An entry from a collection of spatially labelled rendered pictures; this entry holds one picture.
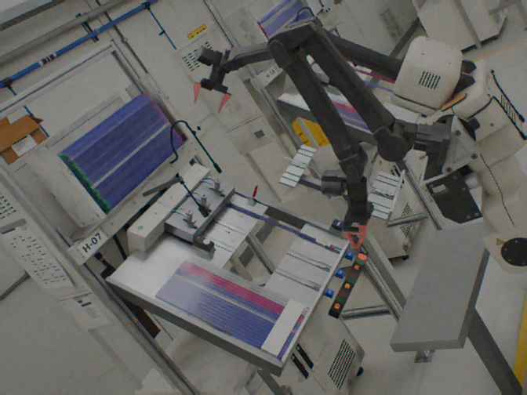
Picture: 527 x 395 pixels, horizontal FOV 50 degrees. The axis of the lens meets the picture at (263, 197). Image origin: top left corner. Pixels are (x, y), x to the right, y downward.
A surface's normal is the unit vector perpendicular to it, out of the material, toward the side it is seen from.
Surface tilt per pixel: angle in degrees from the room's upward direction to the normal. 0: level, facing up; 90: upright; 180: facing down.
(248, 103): 90
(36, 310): 90
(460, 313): 0
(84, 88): 90
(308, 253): 43
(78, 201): 90
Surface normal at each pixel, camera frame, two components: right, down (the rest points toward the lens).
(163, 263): 0.10, -0.74
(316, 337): 0.72, -0.24
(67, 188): -0.44, 0.57
